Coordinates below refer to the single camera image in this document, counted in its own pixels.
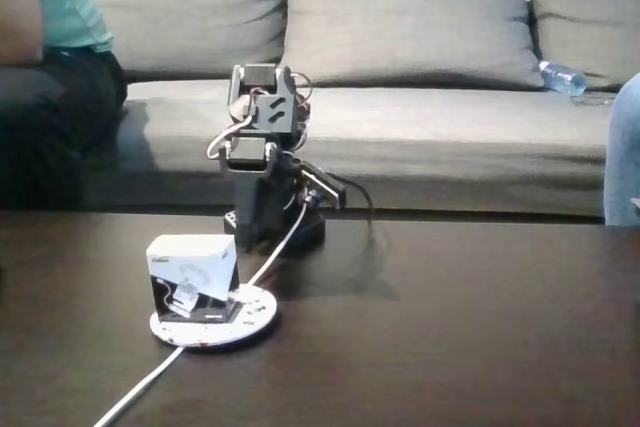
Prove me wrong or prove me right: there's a grey sofa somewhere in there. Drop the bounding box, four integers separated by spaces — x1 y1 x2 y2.
79 79 626 223

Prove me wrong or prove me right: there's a grey sofa back cushion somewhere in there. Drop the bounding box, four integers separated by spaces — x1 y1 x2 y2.
69 0 291 83
279 0 544 91
528 0 640 93

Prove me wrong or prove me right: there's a white and black servo box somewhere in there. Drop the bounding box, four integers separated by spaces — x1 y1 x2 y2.
145 234 240 326

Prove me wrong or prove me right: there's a black cable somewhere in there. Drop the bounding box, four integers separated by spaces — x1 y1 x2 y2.
335 175 377 248

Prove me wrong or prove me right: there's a white cable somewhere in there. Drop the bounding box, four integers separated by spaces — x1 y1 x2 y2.
92 199 307 427

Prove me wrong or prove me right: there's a round cartoon print plate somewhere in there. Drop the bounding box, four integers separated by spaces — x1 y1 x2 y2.
148 284 279 352

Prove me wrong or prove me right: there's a pale servo wire loop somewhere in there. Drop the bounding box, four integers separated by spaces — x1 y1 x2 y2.
206 89 257 162

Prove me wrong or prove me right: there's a black camera box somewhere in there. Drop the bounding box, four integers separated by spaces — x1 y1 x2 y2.
299 160 349 209

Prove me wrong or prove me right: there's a clear plastic water bottle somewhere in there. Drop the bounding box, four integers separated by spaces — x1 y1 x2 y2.
537 59 589 97

